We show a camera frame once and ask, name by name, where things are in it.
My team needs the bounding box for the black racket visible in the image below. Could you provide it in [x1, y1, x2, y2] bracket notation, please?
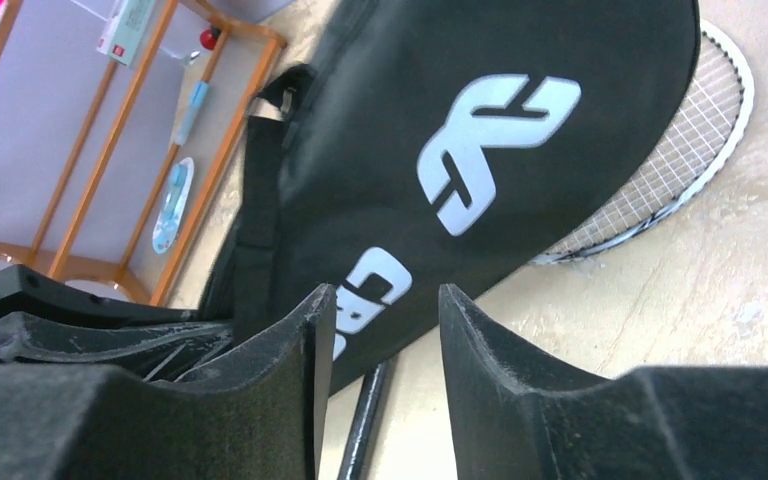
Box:
[337, 358, 396, 480]

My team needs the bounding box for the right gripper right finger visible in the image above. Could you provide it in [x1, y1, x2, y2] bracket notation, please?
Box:
[439, 285, 768, 479]

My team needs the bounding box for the black racket bag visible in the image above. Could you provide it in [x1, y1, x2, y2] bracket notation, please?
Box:
[198, 0, 701, 391]

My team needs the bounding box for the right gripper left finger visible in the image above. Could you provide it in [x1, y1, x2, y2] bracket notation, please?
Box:
[0, 284, 336, 479]

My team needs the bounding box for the blue toothbrush blister pack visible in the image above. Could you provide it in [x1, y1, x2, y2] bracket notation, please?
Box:
[151, 157, 195, 254]

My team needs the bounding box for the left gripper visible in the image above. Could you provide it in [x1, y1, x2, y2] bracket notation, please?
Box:
[0, 265, 232, 381]

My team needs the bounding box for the wooden tiered shelf rack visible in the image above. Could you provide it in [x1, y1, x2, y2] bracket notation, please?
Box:
[0, 1, 286, 305]

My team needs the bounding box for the light blue highlighter pen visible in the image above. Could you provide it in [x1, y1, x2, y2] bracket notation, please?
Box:
[173, 81, 209, 146]

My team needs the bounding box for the white frame badminton racket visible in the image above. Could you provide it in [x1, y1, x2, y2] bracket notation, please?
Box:
[533, 20, 755, 265]

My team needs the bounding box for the small teal white box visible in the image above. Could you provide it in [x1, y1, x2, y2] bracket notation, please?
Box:
[96, 0, 156, 67]

